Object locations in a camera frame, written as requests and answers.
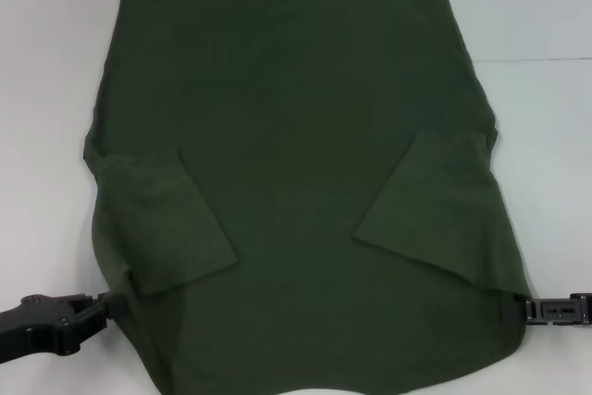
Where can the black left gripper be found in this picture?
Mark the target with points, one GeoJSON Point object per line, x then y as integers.
{"type": "Point", "coordinates": [32, 325]}

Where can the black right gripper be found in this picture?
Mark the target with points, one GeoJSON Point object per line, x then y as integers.
{"type": "Point", "coordinates": [583, 309]}

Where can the dark green t-shirt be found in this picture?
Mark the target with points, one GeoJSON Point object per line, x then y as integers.
{"type": "Point", "coordinates": [296, 159]}

